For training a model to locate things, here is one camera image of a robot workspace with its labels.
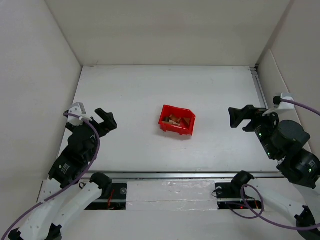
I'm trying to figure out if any light long wood block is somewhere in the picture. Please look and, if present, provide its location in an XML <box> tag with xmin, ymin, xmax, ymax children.
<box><xmin>167</xmin><ymin>120</ymin><xmax>180</xmax><ymax>126</ymax></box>

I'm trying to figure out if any orange arch wood block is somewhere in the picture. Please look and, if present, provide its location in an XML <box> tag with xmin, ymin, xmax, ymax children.
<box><xmin>169</xmin><ymin>114</ymin><xmax>179</xmax><ymax>122</ymax></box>

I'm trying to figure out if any red plastic bin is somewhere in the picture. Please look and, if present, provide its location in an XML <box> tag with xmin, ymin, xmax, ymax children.
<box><xmin>158</xmin><ymin>105</ymin><xmax>196</xmax><ymax>136</ymax></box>

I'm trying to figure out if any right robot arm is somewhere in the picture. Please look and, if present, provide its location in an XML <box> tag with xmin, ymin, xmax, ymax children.
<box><xmin>228</xmin><ymin>105</ymin><xmax>320</xmax><ymax>240</ymax></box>

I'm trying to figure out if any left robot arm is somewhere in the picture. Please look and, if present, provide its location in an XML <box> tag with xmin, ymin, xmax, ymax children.
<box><xmin>2</xmin><ymin>107</ymin><xmax>117</xmax><ymax>240</ymax></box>

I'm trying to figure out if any red-brown triangle wood block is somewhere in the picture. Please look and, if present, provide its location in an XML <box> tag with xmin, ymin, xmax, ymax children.
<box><xmin>181</xmin><ymin>117</ymin><xmax>191</xmax><ymax>128</ymax></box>

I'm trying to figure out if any aluminium side rail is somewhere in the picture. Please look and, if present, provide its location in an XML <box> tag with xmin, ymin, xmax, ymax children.
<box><xmin>250</xmin><ymin>67</ymin><xmax>268</xmax><ymax>109</ymax></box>

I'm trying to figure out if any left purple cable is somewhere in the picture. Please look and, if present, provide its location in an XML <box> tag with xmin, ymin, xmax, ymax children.
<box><xmin>0</xmin><ymin>112</ymin><xmax>101</xmax><ymax>240</ymax></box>

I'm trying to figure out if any purple cable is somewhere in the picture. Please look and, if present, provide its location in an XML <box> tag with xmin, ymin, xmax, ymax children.
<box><xmin>0</xmin><ymin>112</ymin><xmax>101</xmax><ymax>240</ymax></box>
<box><xmin>232</xmin><ymin>98</ymin><xmax>320</xmax><ymax>230</ymax></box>

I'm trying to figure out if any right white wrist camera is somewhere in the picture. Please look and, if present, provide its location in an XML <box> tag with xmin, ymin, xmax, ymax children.
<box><xmin>262</xmin><ymin>93</ymin><xmax>295</xmax><ymax>116</ymax></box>

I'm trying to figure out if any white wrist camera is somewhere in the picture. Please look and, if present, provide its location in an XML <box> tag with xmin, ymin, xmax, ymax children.
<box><xmin>262</xmin><ymin>93</ymin><xmax>295</xmax><ymax>116</ymax></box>
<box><xmin>67</xmin><ymin>102</ymin><xmax>87</xmax><ymax>126</ymax></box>

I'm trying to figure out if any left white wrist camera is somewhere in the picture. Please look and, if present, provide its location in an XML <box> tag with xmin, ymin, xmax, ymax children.
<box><xmin>67</xmin><ymin>102</ymin><xmax>87</xmax><ymax>126</ymax></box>

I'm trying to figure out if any aluminium front rail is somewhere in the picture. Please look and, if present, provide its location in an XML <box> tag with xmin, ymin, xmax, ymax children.
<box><xmin>82</xmin><ymin>171</ymin><xmax>284</xmax><ymax>180</ymax></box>

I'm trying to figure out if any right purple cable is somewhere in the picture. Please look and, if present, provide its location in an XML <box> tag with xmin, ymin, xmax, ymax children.
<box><xmin>232</xmin><ymin>98</ymin><xmax>320</xmax><ymax>230</ymax></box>

